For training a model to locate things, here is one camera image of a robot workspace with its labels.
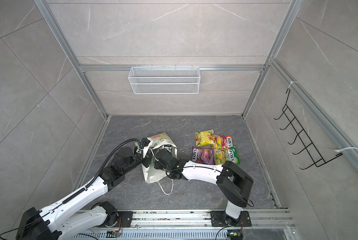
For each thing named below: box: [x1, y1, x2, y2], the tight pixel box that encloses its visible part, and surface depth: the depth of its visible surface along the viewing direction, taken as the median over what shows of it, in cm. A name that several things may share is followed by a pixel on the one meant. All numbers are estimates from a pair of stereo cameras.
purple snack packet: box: [191, 146, 215, 165], surface depth 95 cm
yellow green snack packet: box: [194, 129, 217, 147], surface depth 103 cm
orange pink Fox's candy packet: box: [214, 135, 233, 149], surface depth 103 cm
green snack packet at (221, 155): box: [213, 146, 241, 165], surface depth 95 cm
